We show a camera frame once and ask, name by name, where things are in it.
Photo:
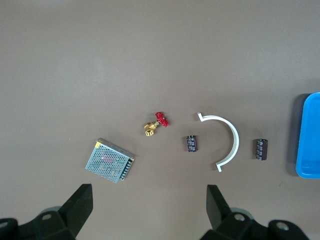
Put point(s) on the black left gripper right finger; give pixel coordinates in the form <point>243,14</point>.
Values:
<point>225,220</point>

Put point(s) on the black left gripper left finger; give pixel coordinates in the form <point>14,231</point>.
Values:
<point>75,215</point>

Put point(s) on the dark brown terminal block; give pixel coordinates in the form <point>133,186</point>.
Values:
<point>261,150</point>

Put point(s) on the blue plastic tray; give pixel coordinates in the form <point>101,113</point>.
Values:
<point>310,137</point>

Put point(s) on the metal mesh power supply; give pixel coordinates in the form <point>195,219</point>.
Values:
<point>107,161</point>

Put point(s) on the white half-round pipe clamp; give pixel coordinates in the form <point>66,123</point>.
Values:
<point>235,142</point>

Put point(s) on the brown table mat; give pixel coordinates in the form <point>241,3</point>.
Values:
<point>160,50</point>

